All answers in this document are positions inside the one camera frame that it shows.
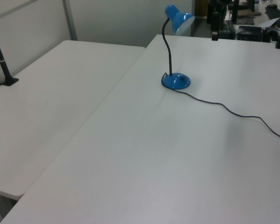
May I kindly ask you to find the blue gooseneck desk lamp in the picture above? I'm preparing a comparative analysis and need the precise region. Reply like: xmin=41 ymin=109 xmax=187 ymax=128
xmin=161 ymin=4 xmax=196 ymax=91

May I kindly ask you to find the white side table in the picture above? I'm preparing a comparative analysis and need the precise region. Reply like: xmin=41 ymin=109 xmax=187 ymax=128
xmin=0 ymin=40 xmax=147 ymax=197

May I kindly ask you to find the black monitor stand pole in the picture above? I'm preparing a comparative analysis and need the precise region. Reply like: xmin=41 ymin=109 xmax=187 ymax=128
xmin=231 ymin=0 xmax=240 ymax=24

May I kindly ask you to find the brown desk pad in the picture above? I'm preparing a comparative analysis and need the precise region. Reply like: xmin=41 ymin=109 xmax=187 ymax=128
xmin=237 ymin=9 xmax=262 ymax=18

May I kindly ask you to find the white paper sheet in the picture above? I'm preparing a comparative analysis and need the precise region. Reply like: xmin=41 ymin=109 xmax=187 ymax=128
xmin=256 ymin=18 xmax=280 ymax=28

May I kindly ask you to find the black lamp power cord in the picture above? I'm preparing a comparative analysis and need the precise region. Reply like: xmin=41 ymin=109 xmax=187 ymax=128
xmin=161 ymin=72 xmax=280 ymax=142

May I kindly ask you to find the grey partition frame post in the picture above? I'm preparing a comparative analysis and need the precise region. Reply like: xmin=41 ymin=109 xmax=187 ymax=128
xmin=62 ymin=0 xmax=78 ymax=42

